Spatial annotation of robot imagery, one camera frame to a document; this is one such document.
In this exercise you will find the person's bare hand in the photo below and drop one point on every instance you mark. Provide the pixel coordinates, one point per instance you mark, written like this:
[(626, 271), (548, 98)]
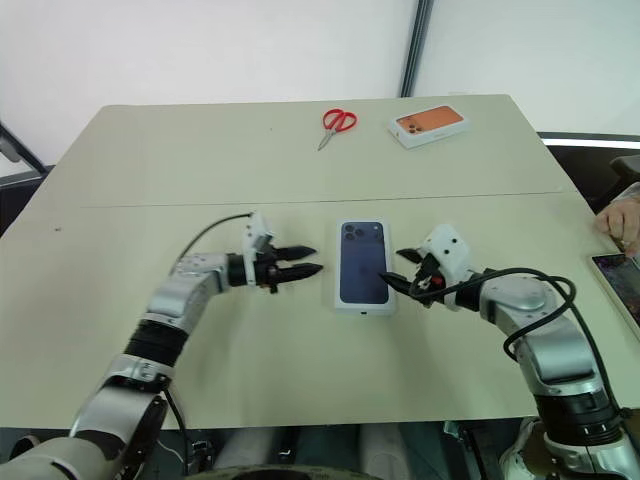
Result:
[(625, 220)]

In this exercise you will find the tablet with cream frame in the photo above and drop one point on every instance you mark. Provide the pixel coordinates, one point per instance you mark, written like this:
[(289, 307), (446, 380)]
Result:
[(622, 280)]

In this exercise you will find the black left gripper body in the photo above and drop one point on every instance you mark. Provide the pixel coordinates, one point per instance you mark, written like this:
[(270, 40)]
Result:
[(267, 270)]

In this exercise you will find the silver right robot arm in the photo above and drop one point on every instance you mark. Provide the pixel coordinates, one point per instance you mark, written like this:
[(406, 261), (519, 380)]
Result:
[(550, 345)]

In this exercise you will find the white phone box lid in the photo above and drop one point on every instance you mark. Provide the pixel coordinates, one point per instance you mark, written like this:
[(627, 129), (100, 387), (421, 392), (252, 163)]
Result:
[(364, 270)]

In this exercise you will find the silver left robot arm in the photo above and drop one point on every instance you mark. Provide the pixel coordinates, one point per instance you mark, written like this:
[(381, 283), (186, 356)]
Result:
[(165, 305)]

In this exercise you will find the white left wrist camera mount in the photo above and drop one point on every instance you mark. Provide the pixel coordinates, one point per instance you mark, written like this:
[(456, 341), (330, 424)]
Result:
[(257, 232)]

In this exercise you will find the black chair armrest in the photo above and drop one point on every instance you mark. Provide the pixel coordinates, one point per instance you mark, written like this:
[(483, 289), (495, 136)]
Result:
[(629, 164)]

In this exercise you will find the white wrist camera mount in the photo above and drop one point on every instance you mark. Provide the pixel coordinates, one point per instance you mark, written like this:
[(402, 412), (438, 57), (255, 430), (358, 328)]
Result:
[(257, 232), (447, 252)]

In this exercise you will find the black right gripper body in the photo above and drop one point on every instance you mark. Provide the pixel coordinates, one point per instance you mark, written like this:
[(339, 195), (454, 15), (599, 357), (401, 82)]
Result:
[(429, 280)]

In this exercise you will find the white box with orange phone print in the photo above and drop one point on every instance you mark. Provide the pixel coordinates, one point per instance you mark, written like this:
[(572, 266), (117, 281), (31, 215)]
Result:
[(430, 124)]

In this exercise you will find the black metal frame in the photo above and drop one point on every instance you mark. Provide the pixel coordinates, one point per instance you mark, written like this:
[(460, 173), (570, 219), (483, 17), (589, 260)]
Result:
[(15, 150)]

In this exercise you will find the grey aluminium profile post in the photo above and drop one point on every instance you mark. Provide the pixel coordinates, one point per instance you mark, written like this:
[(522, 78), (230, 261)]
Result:
[(416, 47)]

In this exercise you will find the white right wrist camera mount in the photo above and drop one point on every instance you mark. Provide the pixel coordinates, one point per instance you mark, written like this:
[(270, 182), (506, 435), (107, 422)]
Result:
[(447, 252)]

